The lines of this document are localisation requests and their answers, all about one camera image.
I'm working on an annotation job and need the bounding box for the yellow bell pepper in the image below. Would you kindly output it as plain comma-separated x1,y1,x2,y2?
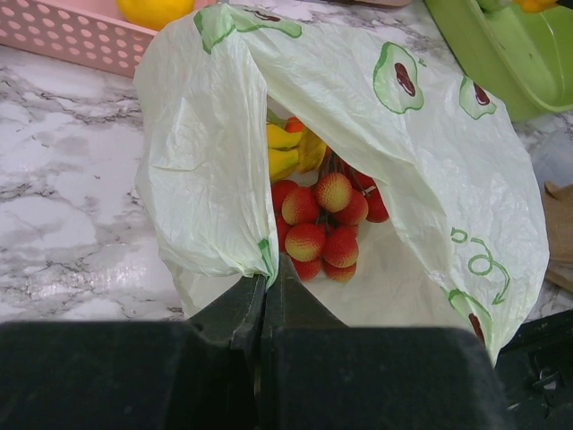
513,0,558,13

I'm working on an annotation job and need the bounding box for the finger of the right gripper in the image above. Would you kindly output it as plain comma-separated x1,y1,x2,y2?
495,310,573,430

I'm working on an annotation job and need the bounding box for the green plastic tray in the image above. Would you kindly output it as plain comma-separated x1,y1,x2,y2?
426,1,572,122

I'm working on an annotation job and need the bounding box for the red lychee bunch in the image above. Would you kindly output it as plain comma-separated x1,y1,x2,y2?
271,166,389,283

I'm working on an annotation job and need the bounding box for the yellow lemon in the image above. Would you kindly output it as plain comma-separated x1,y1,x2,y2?
116,0,194,31

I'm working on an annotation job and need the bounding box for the avocado print plastic bag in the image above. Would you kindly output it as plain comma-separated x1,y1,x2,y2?
134,4,549,357

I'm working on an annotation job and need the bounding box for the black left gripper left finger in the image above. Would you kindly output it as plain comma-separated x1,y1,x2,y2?
1,275,265,429

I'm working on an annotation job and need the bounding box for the brown paper bag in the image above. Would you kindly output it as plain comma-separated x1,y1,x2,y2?
543,181,572,292

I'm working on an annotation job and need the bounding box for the yellow banana bunch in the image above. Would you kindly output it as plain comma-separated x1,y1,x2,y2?
267,123,329,182

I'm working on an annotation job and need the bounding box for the pink perforated basket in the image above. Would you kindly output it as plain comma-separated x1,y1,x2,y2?
1,0,156,78

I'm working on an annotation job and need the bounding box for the green cabbage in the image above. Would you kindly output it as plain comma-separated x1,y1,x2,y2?
476,0,513,13

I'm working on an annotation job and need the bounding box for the orange carrot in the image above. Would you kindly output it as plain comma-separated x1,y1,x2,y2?
284,116,305,133

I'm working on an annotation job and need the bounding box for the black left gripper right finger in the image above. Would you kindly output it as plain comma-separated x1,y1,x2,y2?
259,255,510,429

